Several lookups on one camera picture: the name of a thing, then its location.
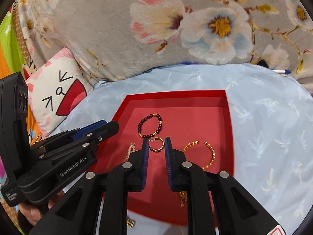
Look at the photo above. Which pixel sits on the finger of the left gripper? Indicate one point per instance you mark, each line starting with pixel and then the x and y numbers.
pixel 90 128
pixel 99 135

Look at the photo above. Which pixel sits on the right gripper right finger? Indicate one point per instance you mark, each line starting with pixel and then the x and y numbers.
pixel 216 203

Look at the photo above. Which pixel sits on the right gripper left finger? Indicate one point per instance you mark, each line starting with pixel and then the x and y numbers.
pixel 97 203

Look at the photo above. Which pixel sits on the gold ring brown stone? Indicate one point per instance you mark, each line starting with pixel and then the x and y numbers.
pixel 156 144

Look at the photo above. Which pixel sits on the red jewelry tray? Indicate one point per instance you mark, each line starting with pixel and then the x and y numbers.
pixel 196 121

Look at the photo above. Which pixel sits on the left hand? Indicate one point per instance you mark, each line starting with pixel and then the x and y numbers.
pixel 29 214

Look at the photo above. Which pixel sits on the cat face pillow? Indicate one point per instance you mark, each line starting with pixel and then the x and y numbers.
pixel 55 89

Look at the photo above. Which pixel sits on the colourful cartoon sheet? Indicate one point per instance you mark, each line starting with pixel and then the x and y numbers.
pixel 15 57

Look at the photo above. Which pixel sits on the light blue patterned cloth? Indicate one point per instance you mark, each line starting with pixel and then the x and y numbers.
pixel 271 120

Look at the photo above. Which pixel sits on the grey floral blanket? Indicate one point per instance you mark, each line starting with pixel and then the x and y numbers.
pixel 115 39

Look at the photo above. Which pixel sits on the blue white pen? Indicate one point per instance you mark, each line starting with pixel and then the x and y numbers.
pixel 287 72

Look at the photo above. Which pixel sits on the gold chain earring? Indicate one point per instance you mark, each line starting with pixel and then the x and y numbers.
pixel 183 198

